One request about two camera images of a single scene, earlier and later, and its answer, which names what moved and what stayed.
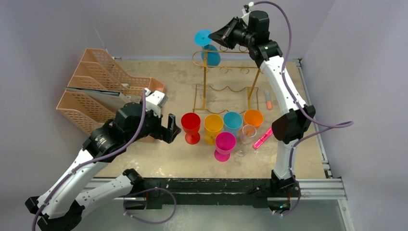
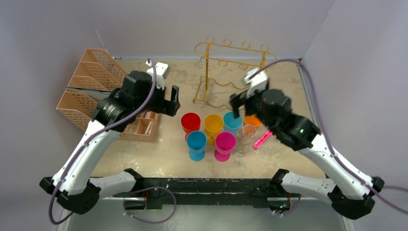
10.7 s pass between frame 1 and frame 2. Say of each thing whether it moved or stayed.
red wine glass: stayed
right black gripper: moved
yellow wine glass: stayed
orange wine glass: stayed
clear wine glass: stayed
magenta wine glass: stayed
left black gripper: moved
